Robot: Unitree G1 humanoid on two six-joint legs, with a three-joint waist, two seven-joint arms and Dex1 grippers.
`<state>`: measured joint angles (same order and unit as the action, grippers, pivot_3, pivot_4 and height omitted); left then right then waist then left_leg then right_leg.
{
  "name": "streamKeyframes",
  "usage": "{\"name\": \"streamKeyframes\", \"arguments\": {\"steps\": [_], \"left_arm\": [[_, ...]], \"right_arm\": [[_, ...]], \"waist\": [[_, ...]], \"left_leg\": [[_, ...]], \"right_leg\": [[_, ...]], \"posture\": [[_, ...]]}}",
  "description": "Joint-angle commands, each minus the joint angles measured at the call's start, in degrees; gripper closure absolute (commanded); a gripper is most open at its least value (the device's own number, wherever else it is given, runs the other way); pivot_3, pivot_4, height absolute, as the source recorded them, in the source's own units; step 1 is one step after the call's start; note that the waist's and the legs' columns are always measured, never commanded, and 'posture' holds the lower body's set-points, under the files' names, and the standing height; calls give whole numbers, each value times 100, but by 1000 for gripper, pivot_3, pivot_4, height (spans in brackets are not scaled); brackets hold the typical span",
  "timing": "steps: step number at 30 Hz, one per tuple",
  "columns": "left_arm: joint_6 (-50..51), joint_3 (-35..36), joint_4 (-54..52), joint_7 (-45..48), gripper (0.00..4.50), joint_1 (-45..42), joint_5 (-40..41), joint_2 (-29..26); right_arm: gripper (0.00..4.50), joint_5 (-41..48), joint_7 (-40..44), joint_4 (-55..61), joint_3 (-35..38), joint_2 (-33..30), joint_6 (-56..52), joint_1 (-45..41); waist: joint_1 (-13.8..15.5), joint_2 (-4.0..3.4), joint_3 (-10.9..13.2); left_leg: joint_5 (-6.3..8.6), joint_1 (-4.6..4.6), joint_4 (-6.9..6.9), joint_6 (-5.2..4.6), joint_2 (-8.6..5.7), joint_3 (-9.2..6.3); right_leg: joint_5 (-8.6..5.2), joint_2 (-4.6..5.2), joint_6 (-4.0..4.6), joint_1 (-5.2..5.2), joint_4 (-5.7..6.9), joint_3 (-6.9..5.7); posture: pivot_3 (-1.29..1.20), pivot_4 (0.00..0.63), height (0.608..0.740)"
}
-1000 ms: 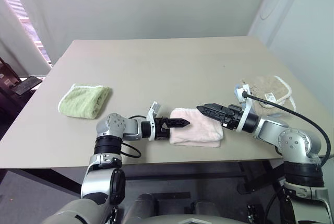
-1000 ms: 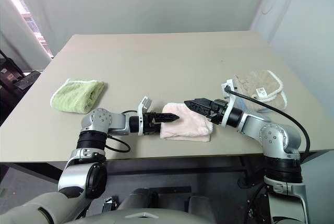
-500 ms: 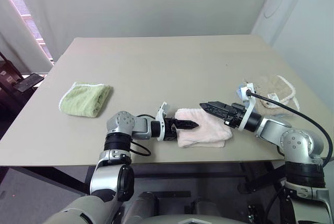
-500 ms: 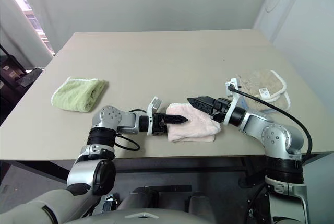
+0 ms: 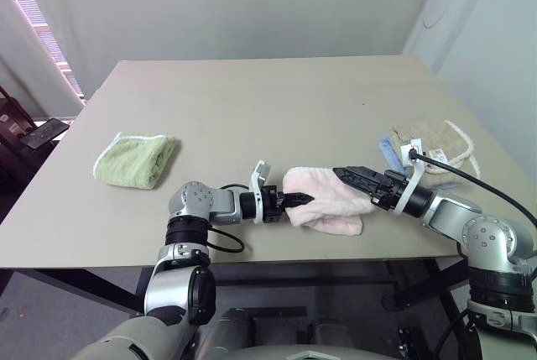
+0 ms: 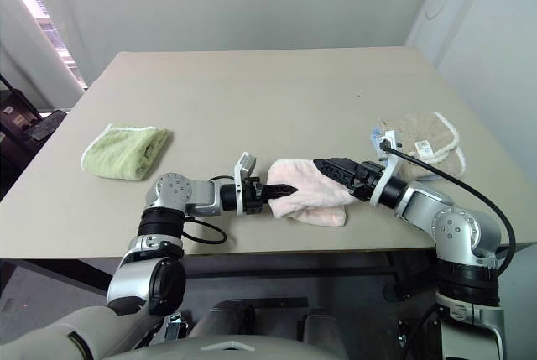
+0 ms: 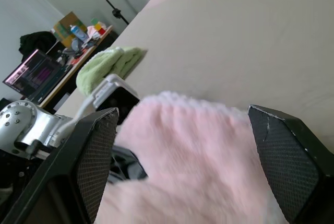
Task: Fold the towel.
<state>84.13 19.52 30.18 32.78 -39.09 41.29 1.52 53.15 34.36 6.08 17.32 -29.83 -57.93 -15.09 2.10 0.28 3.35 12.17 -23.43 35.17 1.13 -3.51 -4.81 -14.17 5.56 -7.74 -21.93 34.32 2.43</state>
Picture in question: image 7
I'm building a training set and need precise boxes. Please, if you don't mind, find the blue spray bottle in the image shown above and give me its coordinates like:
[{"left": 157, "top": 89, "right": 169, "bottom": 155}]
[{"left": 69, "top": 24, "right": 88, "bottom": 42}]

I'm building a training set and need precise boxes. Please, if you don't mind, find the black computer monitor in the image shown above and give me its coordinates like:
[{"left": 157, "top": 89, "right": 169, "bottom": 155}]
[{"left": 2, "top": 48, "right": 67, "bottom": 102}]

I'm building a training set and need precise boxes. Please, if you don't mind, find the pink terry towel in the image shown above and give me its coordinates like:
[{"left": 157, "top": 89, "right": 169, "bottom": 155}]
[{"left": 95, "top": 90, "right": 290, "bottom": 224}]

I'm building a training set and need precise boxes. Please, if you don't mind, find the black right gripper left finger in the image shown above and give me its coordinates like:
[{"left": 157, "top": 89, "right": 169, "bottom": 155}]
[{"left": 0, "top": 107, "right": 120, "bottom": 224}]

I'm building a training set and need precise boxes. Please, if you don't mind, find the pink crumpled cloth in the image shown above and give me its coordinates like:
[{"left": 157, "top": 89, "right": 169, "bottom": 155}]
[{"left": 86, "top": 25, "right": 101, "bottom": 41}]

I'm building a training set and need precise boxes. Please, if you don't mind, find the colourful puzzle cube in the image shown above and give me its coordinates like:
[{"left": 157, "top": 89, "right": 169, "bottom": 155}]
[{"left": 90, "top": 17, "right": 107, "bottom": 36}]

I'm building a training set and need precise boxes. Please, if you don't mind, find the wooden side desk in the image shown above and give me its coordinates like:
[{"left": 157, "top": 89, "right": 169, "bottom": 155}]
[{"left": 38, "top": 25, "right": 114, "bottom": 109}]

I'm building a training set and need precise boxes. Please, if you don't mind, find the green folded towel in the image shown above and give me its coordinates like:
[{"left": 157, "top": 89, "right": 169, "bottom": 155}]
[{"left": 75, "top": 46, "right": 149, "bottom": 97}]

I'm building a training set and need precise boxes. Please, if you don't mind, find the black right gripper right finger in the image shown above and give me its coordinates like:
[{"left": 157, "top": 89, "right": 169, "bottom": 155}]
[{"left": 246, "top": 104, "right": 334, "bottom": 224}]

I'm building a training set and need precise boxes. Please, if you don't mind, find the white camera cable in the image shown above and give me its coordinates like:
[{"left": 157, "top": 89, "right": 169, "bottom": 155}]
[{"left": 56, "top": 95, "right": 97, "bottom": 141}]

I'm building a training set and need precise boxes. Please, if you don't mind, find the black tripod stand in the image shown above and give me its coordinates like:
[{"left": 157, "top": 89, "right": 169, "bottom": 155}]
[{"left": 92, "top": 0, "right": 130, "bottom": 26}]

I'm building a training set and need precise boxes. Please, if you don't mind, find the black bundled clothing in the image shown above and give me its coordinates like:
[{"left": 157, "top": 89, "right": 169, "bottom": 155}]
[{"left": 18, "top": 31, "right": 57, "bottom": 57}]

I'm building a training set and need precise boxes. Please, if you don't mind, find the brown cardboard box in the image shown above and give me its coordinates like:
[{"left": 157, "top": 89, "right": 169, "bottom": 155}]
[{"left": 53, "top": 11, "right": 87, "bottom": 48}]

